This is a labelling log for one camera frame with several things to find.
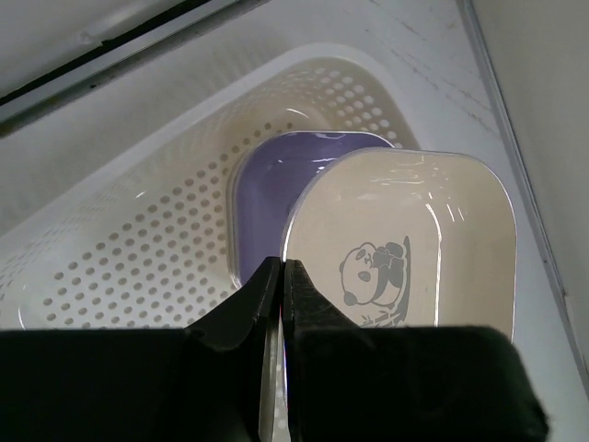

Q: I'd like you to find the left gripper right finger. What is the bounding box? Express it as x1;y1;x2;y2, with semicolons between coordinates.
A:
283;261;549;441

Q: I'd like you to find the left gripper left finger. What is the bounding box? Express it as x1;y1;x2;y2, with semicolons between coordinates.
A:
1;257;282;441

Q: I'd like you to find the cream panda plate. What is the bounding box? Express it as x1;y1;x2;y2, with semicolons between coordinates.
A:
283;148;516;341

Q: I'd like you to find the purple panda plate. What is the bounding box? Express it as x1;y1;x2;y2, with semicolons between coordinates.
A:
226;130;394;287

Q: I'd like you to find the white perforated plastic bin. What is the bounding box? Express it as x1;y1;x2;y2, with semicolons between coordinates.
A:
1;43;418;336

